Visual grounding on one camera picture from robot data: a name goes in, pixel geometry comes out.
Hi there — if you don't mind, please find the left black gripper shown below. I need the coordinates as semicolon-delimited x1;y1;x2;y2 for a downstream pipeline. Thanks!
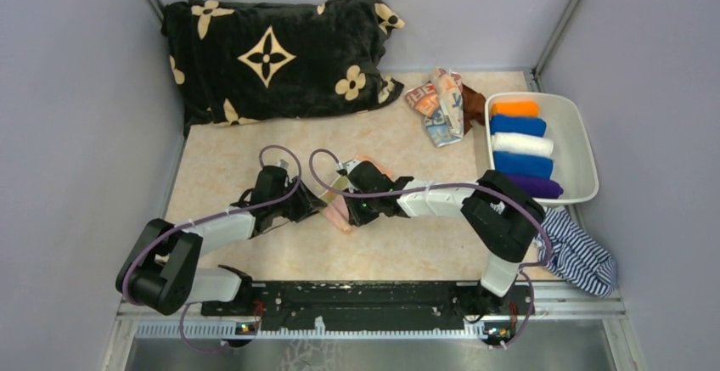
271;175;326;222

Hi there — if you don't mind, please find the orange polka dot towel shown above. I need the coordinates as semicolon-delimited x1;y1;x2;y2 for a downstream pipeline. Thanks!
319;155;395;233

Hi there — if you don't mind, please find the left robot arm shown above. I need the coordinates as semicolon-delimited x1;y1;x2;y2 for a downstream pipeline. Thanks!
115;166;326;315

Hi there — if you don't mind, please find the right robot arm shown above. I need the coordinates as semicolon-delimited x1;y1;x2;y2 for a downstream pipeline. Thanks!
343;161;545;321

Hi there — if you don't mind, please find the orange blue patterned towel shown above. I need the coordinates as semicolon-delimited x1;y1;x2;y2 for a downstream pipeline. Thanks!
404;68;464;148

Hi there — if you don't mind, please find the brown towel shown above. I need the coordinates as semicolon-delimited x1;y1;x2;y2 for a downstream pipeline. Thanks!
462;85;486;134

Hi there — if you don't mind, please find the white rolled towel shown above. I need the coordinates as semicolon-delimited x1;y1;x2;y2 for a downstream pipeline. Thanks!
491;132;554;158

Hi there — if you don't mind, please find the blue rolled towel lower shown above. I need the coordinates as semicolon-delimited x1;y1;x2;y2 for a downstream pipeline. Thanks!
492;152;554;179

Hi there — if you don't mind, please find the blue rolled towel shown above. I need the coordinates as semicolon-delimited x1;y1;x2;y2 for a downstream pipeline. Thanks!
489;114;547;138
492;152;554;179

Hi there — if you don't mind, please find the black pillow with beige flowers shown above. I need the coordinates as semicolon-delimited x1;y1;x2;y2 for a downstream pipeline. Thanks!
161;0;404;126

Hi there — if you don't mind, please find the orange rolled towel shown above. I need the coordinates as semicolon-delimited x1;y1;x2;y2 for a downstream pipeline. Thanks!
490;101;540;118

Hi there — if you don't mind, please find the blue rolled towel upper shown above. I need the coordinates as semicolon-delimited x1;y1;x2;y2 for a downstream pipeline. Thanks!
489;114;547;138

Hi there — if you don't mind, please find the purple rolled towel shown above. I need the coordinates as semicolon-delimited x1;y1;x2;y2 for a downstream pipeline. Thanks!
506;174;564;200

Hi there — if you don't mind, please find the white plastic bin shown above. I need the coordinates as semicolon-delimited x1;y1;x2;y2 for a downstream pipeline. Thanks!
485;92;599;206

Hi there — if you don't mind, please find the blue white striped towel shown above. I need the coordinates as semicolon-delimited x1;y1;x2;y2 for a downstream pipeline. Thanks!
536;207;617;297

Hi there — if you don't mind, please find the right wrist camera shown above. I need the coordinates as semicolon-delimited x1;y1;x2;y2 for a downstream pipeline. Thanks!
338;158;362;175

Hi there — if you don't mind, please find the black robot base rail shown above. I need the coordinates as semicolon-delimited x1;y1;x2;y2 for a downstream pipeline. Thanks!
200;281;535;347

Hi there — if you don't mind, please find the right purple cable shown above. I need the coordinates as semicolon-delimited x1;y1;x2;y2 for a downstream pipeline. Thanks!
308;149;555;351

